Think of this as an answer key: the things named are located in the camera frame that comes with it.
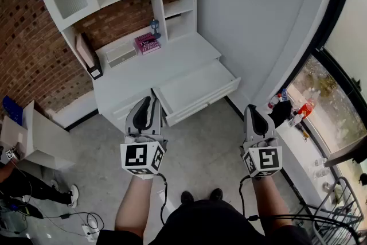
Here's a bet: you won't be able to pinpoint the black-framed window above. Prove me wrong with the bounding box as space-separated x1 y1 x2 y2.
282 0 367 170

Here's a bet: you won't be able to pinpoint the pink book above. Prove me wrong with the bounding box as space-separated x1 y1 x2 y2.
134 32 162 56

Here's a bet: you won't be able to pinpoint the person's left forearm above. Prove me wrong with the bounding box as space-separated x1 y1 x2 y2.
114 174 157 239

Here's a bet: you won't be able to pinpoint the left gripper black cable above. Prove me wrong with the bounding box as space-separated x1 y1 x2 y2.
156 173 169 225

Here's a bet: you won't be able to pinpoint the black floor cable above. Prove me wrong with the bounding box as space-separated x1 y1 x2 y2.
42 210 105 236

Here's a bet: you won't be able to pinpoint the person's left black shoe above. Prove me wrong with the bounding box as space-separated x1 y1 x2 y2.
181 191 194 205

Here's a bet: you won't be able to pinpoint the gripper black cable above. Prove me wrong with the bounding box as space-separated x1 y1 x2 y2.
156 173 169 225
239 174 362 245

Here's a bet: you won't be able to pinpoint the red label bottle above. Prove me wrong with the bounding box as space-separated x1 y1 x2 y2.
267 93 283 110

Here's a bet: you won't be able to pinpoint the small blue lantern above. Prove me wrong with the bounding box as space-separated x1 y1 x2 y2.
150 19 162 40

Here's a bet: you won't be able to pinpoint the blue plastic crate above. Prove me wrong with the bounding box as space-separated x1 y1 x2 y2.
2 95 24 126

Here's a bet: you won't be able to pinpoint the person's black trousers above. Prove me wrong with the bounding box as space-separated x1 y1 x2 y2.
149 199 287 245

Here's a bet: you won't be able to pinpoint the black bag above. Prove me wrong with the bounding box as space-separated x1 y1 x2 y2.
268 100 294 127

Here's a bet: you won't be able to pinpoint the pink folder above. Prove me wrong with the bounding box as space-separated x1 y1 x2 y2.
75 34 97 68

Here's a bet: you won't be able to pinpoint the white low cabinet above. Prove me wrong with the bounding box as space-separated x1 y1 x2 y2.
0 100 76 170

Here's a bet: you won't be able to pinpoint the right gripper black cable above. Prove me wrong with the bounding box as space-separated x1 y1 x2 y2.
239 174 362 245

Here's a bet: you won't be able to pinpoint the person's right forearm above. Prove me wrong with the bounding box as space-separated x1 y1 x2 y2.
251 176 294 235

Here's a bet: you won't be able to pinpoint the white window ledge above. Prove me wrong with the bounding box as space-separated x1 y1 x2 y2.
274 119 341 212

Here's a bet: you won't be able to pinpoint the white desk drawer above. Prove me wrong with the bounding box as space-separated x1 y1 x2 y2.
110 91 158 125
151 59 241 127

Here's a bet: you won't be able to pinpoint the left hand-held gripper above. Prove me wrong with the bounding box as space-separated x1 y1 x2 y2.
120 96 169 180

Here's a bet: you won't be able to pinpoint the person's black shoe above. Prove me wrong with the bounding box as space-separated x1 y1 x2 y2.
209 188 224 202
181 191 194 205

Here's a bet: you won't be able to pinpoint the white label bottle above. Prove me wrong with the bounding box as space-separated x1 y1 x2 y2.
287 112 304 128

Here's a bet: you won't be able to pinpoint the black mesh file holder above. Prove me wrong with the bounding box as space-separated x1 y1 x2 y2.
81 32 104 80

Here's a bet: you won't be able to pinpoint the white desk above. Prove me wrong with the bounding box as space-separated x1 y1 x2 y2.
92 33 223 131

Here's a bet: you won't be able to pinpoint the person's right black shoe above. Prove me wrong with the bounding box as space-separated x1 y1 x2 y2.
209 188 224 202

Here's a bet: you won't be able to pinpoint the metal wire rack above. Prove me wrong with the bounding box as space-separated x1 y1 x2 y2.
294 176 365 245

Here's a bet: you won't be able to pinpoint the red packet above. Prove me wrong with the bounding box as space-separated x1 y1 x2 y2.
297 102 315 119

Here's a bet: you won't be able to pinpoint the white box speaker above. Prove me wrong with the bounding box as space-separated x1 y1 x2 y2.
105 41 139 68

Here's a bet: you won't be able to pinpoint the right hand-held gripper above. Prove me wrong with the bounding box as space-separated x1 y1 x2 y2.
240 103 283 179

